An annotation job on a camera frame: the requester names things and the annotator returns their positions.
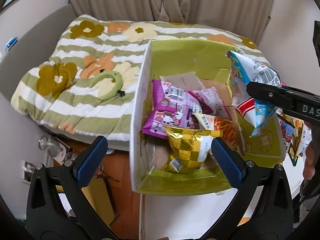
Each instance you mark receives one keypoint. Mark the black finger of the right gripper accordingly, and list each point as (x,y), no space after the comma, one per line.
(278,96)

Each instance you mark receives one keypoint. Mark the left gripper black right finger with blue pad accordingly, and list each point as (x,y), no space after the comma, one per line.
(262,206)

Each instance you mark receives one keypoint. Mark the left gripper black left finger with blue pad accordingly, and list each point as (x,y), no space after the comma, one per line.
(57,208)

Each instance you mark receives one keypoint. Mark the blue white chip bag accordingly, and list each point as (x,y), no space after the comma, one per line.
(243,71)

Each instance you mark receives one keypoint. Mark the gold checkered snack bag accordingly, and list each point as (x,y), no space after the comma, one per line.
(189,148)

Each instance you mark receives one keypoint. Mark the green white cardboard box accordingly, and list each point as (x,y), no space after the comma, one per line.
(148,154)

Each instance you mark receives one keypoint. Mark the person's right hand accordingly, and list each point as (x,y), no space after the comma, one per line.
(309,168)

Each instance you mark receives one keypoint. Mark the colourful snack bags pile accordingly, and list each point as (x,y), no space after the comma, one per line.
(296,136)

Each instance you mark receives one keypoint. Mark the cream orange snack bag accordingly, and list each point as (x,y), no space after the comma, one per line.
(215,123)

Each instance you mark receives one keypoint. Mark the pink white snack bag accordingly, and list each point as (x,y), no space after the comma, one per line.
(210,102)

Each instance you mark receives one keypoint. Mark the pale pink flat packet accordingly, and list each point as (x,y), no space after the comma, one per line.
(186,81)

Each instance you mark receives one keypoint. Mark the beige curtain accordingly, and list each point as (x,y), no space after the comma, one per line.
(247,18)

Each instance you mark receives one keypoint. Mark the large purple snack bag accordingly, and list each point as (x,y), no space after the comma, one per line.
(172,107)

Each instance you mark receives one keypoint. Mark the green striped floral quilt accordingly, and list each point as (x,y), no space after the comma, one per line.
(56,93)

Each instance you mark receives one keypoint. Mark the blue white small device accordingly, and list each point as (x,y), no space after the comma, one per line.
(10,44)

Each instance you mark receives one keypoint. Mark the wall power socket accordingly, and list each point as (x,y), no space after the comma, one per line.
(28,170)

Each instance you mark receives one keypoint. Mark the green plush ring toy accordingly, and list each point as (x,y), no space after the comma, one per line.
(110,84)

